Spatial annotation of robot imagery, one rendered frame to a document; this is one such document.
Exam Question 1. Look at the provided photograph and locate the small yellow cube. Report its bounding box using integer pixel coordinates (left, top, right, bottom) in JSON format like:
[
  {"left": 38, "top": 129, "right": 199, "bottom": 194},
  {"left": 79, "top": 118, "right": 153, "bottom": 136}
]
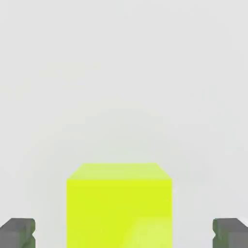
[{"left": 66, "top": 162, "right": 173, "bottom": 248}]

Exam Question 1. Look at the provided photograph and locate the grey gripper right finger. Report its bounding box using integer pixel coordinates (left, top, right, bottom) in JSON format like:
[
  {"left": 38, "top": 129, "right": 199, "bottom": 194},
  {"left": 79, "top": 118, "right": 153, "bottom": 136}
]
[{"left": 212, "top": 217, "right": 248, "bottom": 248}]

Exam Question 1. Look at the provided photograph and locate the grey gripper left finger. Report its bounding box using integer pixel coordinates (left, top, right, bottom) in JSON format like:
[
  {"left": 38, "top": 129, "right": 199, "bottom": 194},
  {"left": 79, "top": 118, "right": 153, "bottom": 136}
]
[{"left": 0, "top": 217, "right": 36, "bottom": 248}]

